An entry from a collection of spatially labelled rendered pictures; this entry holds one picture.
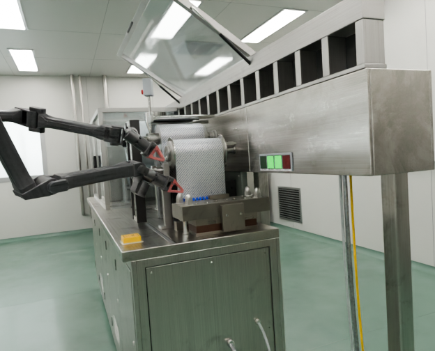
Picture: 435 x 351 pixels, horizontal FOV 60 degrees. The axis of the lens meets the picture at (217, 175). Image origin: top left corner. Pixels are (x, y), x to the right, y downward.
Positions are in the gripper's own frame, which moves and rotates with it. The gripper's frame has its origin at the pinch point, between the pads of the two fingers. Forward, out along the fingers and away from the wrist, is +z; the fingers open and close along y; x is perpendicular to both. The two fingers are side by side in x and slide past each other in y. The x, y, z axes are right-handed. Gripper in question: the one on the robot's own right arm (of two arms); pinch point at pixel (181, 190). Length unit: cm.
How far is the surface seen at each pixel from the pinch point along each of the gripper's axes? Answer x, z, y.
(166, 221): -15.7, 2.1, -7.8
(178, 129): 29.7, -8.1, -24.8
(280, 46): 63, 0, 41
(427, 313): -3, 213, -27
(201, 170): 12.2, 4.8, 0.3
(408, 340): -17, 67, 77
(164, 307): -45, 5, 26
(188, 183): 4.3, 1.5, 0.3
